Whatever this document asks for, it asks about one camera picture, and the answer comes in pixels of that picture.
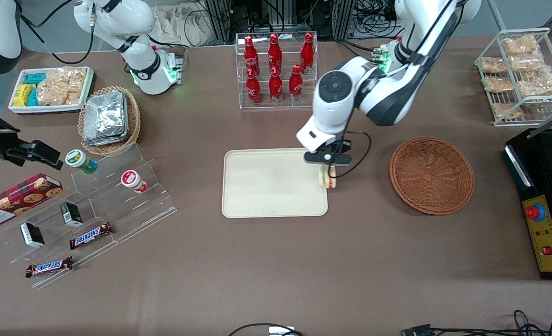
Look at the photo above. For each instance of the clear acrylic stepped display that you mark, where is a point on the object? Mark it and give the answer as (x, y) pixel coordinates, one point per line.
(131, 210)

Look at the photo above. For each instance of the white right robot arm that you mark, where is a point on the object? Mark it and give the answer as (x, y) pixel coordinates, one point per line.
(141, 70)

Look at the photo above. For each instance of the small black box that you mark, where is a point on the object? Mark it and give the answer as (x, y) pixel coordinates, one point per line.
(32, 235)
(71, 214)

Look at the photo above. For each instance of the clear bag of snacks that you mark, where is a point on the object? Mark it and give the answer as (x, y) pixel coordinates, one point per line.
(537, 85)
(520, 45)
(498, 84)
(493, 65)
(506, 111)
(527, 63)

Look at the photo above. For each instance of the clear bag of crackers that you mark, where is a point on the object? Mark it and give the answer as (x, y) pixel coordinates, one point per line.
(61, 86)

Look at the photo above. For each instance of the beige cloth bag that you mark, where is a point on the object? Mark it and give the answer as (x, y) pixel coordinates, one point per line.
(178, 23)

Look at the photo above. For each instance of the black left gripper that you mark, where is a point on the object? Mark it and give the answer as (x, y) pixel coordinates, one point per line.
(345, 148)

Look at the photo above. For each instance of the black connector plug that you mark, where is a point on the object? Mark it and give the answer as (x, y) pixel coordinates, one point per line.
(418, 331)

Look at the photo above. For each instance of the white rectangular snack tray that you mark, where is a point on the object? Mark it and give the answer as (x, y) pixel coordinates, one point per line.
(17, 108)

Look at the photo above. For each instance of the green lid cup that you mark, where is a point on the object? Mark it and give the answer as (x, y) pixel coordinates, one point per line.
(80, 161)

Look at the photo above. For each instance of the yellow snack packet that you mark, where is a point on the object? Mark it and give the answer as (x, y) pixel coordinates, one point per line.
(23, 94)

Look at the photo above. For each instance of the round brown wicker basket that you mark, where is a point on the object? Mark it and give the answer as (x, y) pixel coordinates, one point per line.
(432, 175)

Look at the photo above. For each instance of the triangle sandwich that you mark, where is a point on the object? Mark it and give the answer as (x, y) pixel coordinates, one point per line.
(328, 179)

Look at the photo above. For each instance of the beige plastic serving tray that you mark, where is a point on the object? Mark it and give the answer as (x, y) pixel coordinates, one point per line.
(271, 183)

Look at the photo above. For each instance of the red emergency stop button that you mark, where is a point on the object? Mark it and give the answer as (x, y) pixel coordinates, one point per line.
(533, 212)

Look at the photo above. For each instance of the red tartan cookie box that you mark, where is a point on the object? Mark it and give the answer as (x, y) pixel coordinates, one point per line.
(19, 198)

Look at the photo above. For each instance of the red lid cup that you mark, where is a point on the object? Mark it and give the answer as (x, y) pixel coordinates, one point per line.
(132, 180)

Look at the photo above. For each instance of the tan wicker basket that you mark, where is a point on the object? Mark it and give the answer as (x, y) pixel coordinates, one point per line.
(133, 121)

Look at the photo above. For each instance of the black equipment rack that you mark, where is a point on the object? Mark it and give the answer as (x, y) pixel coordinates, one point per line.
(257, 16)

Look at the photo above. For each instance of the silver foil packs stack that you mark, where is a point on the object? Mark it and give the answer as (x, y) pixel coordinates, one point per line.
(105, 119)

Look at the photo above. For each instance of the teal snack packet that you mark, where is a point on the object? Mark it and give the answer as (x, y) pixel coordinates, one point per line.
(32, 98)
(36, 78)

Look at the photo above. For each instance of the black control box yellow panel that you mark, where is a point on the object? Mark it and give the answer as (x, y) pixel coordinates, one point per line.
(544, 196)

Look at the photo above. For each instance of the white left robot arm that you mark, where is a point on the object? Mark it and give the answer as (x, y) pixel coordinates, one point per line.
(387, 98)

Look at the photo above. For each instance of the grey metal strut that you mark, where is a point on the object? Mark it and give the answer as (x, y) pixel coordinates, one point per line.
(496, 14)

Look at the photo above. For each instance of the brown Snickers bar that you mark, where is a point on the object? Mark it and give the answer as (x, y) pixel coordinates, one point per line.
(90, 236)
(49, 267)

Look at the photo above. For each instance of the red cola bottle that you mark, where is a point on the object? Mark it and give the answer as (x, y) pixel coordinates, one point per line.
(254, 88)
(250, 56)
(275, 53)
(307, 53)
(296, 85)
(276, 87)

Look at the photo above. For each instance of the clear acrylic bottle rack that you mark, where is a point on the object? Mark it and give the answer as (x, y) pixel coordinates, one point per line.
(278, 105)

